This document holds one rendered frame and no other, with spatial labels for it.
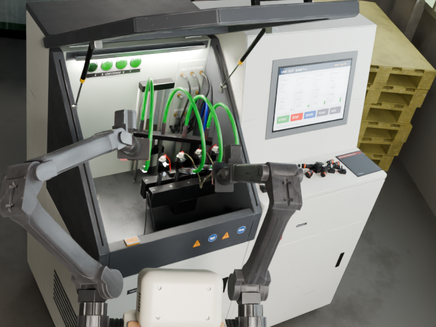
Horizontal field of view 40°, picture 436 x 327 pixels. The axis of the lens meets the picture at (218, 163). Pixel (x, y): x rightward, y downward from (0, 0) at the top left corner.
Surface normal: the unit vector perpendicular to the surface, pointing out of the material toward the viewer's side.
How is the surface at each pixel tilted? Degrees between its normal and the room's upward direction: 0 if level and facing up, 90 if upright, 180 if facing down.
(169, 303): 48
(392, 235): 0
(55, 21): 0
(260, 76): 76
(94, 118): 90
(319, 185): 0
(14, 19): 90
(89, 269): 53
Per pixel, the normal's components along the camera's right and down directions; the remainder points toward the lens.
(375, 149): 0.18, -0.79
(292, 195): 0.25, -0.43
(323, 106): 0.53, 0.38
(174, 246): 0.50, 0.58
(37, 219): 0.93, 0.01
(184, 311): 0.22, -0.08
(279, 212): 0.14, 0.67
